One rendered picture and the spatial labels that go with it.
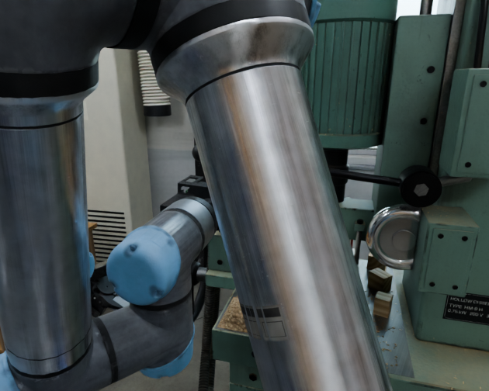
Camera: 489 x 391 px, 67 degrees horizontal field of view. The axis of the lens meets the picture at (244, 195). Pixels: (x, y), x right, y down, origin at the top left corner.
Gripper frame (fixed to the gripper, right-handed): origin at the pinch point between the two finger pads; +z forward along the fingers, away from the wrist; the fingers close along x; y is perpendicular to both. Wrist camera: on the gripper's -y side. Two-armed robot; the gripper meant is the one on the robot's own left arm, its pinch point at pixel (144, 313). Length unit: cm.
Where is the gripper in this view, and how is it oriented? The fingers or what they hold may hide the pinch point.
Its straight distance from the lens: 95.6
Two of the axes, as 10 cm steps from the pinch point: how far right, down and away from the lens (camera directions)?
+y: -5.2, 7.7, 3.8
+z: 8.1, 5.8, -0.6
